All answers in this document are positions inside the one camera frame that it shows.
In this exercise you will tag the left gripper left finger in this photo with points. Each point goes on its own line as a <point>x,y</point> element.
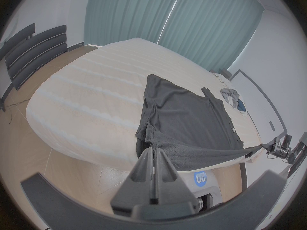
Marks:
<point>136,190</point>

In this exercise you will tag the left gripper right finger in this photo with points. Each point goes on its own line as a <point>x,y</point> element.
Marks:
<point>170,188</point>

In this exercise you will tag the black T-shirt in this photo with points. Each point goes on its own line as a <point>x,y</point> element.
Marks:
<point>187,114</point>

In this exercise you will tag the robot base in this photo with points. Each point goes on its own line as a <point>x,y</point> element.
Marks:
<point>203,178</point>

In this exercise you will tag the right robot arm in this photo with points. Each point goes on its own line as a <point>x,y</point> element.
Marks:
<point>295,152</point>

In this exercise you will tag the pile of clothes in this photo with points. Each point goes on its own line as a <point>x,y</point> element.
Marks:
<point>230,94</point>

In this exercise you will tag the bed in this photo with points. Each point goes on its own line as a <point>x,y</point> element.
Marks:
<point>84,92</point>

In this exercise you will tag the white printed pillow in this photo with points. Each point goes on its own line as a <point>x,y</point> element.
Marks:
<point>221,77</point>

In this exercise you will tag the grey bedside table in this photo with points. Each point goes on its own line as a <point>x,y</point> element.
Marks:
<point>226,72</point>

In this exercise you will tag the blue-green curtain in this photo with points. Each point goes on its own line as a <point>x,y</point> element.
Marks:
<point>124,13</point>
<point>211,27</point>

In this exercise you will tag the black chest of drawers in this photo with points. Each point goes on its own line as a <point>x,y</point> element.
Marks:
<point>36,49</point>

